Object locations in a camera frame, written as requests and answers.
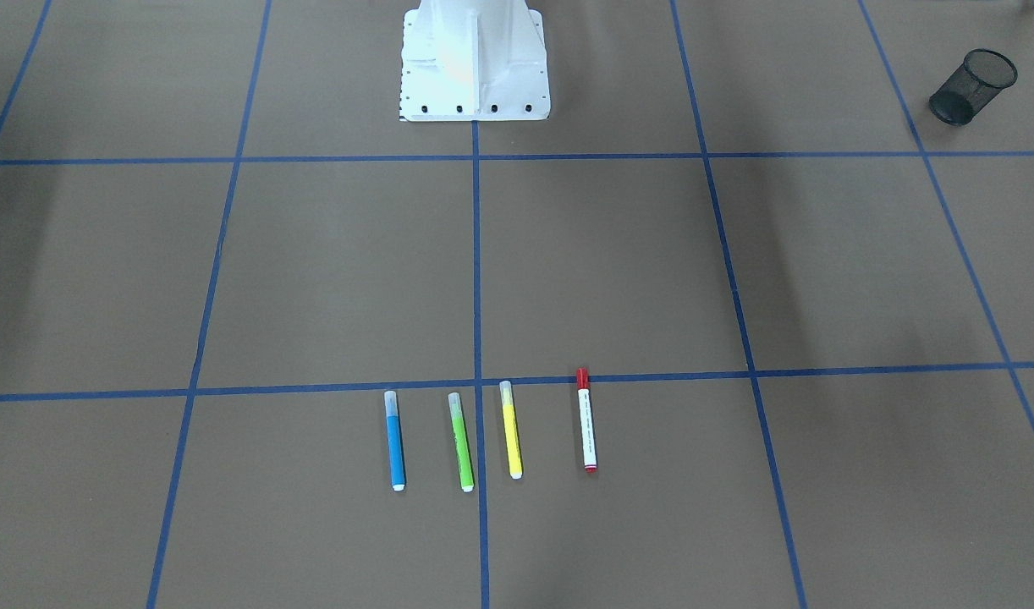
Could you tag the red white marker pen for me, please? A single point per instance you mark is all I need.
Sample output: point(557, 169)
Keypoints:
point(586, 421)

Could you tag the blue highlighter pen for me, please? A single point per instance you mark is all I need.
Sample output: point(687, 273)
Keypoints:
point(395, 441)

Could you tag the yellow highlighter pen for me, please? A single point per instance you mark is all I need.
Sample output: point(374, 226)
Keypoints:
point(511, 431)

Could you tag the green highlighter pen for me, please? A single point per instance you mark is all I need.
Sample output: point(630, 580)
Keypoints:
point(460, 443)

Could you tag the black mesh pen cup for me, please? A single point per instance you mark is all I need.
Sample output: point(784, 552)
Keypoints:
point(981, 76)

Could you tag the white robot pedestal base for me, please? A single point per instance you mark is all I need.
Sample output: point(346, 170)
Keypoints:
point(474, 61)

